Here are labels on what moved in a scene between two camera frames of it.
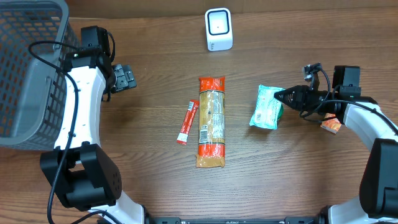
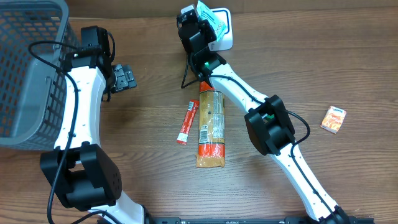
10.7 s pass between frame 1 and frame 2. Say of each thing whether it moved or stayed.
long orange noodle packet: stayed
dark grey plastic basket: stayed
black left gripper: stayed
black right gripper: moved
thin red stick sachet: stayed
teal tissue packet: moved
